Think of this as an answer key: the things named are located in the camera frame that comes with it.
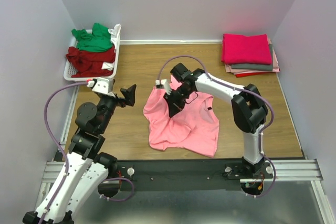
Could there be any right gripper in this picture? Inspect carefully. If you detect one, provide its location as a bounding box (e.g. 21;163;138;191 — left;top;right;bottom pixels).
163;85;193;118

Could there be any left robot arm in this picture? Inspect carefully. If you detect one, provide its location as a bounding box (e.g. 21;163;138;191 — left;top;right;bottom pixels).
23;84;137;223

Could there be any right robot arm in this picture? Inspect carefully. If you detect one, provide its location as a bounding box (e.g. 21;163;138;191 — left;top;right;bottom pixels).
155;63;268;178

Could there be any dark red t shirt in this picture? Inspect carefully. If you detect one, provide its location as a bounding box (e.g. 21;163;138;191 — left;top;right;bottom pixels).
66;46;116;78

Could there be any white garment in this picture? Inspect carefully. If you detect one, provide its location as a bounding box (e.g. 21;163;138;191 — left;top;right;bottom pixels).
108;24;122;46

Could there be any green t shirt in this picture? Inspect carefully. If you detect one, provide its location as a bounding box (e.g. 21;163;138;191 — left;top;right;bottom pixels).
71;23;113;52

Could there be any white plastic basket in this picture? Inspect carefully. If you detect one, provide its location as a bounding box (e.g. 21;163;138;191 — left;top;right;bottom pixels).
64;43;120;82

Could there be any folded red t shirt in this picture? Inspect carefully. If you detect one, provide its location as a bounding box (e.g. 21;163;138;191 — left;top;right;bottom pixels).
235;71;266;78

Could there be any folded magenta t shirt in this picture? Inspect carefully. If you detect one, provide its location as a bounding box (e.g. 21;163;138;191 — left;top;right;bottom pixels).
221;34;272;65

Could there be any folded light pink t shirt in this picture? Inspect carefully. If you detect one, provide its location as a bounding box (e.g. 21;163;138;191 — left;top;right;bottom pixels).
225;38;280;74

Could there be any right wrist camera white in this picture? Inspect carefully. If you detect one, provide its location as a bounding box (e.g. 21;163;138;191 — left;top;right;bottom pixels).
155;79;172;95

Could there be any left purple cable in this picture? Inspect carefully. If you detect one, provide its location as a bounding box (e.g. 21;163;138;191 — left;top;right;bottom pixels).
39;81;92;224

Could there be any aluminium frame rail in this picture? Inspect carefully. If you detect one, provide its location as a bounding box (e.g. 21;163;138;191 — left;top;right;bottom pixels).
31;87;336;224

